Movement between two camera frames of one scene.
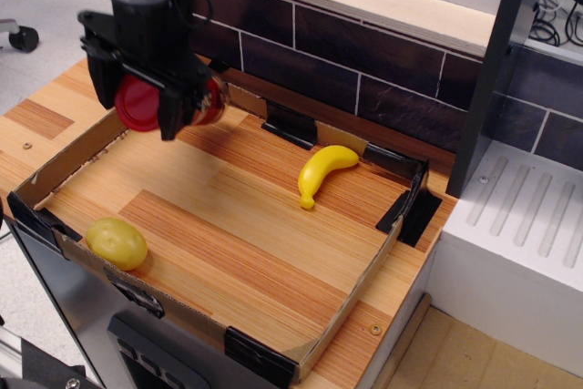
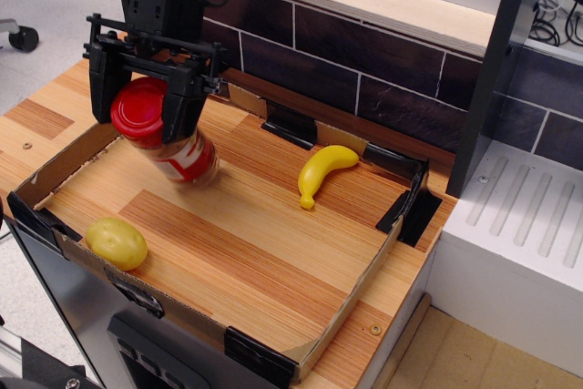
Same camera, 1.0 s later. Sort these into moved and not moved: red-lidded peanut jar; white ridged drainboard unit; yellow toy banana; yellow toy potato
Moved: red-lidded peanut jar
Not moved: white ridged drainboard unit; yellow toy banana; yellow toy potato
